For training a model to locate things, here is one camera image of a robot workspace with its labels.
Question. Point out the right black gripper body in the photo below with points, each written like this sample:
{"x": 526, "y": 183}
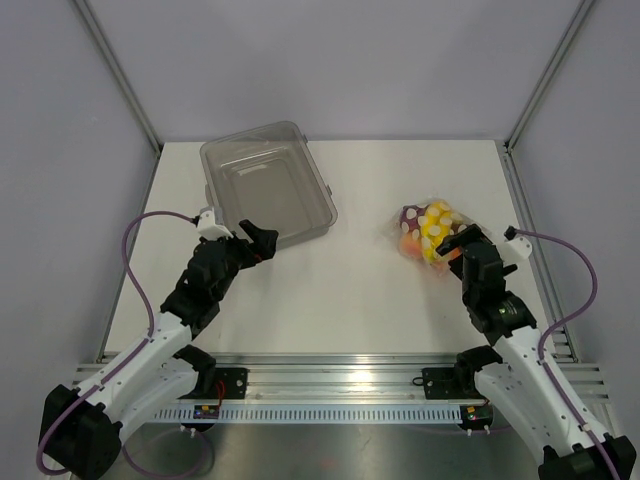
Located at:
{"x": 457, "y": 268}

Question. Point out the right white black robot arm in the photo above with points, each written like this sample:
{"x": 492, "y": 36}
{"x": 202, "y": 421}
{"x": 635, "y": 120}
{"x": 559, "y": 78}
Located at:
{"x": 516, "y": 373}

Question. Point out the clear grey plastic bin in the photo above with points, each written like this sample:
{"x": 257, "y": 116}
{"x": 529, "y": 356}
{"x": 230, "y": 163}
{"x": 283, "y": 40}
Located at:
{"x": 268, "y": 176}

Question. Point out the right aluminium frame post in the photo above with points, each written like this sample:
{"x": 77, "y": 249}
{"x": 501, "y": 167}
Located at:
{"x": 551, "y": 70}

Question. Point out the right small circuit board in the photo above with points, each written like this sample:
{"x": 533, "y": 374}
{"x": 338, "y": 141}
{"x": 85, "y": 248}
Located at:
{"x": 479, "y": 414}

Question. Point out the white slotted cable duct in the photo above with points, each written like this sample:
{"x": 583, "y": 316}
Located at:
{"x": 316, "y": 414}

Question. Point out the small circuit board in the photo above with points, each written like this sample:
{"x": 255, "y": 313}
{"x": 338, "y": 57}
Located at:
{"x": 479, "y": 414}
{"x": 206, "y": 412}

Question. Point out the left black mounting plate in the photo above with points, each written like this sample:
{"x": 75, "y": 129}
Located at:
{"x": 228, "y": 382}

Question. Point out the left small circuit board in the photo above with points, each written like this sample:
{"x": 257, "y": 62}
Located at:
{"x": 206, "y": 412}

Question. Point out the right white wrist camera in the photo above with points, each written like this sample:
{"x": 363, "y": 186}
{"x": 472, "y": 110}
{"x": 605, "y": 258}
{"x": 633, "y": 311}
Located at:
{"x": 515, "y": 248}

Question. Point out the black mounting plate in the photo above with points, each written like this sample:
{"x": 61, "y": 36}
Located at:
{"x": 228, "y": 382}
{"x": 448, "y": 383}

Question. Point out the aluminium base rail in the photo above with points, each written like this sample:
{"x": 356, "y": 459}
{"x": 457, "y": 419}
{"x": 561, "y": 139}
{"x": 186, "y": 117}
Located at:
{"x": 338, "y": 379}

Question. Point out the left aluminium frame post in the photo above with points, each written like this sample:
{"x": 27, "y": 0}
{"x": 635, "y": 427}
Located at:
{"x": 99, "y": 38}

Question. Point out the orange toy fruit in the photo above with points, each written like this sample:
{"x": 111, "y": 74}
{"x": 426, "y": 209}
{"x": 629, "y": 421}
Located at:
{"x": 410, "y": 247}

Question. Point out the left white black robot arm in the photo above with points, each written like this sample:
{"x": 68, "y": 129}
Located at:
{"x": 84, "y": 429}

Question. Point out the aluminium frame post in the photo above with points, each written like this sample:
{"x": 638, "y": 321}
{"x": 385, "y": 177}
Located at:
{"x": 551, "y": 70}
{"x": 99, "y": 38}

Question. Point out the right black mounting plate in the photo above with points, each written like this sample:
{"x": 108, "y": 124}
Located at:
{"x": 448, "y": 383}

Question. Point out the clear zip top bag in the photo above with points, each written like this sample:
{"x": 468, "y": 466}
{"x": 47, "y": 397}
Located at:
{"x": 391, "y": 232}

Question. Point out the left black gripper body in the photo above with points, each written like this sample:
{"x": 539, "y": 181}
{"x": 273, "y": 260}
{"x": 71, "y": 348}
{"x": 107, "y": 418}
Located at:
{"x": 238, "y": 257}

